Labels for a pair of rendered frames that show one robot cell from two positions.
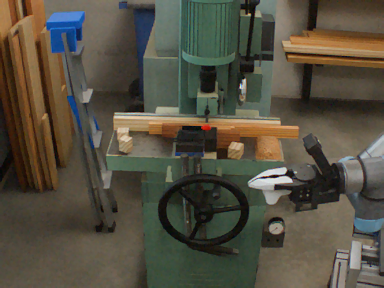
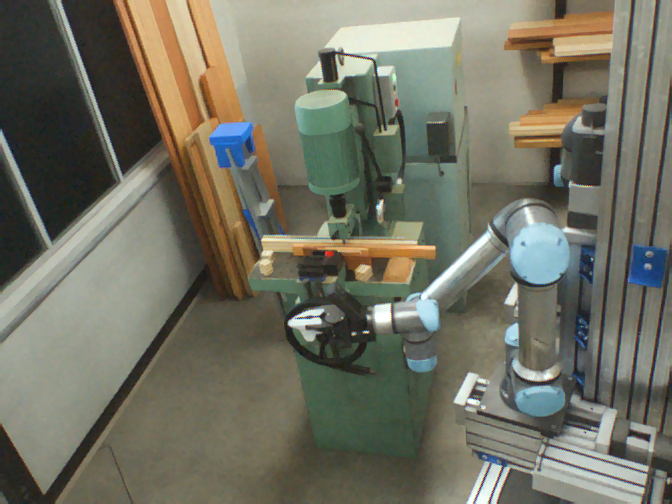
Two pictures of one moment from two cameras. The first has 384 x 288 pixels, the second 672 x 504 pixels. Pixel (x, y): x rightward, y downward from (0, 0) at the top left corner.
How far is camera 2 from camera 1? 0.77 m
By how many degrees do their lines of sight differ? 16
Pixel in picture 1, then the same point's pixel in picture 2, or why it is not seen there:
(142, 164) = (281, 285)
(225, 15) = (336, 145)
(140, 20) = not seen: hidden behind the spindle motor
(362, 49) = not seen: hidden behind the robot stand
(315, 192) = (344, 333)
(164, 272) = (319, 388)
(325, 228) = not seen: hidden behind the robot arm
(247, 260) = (396, 380)
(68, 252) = (255, 363)
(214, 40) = (329, 171)
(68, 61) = (237, 176)
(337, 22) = (592, 86)
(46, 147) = (241, 255)
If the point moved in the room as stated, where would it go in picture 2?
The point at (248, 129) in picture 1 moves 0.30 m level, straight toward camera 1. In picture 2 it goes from (383, 250) to (358, 301)
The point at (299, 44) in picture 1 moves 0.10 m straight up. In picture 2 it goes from (529, 125) to (529, 108)
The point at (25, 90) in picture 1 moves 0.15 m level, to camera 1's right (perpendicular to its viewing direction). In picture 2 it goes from (212, 199) to (238, 199)
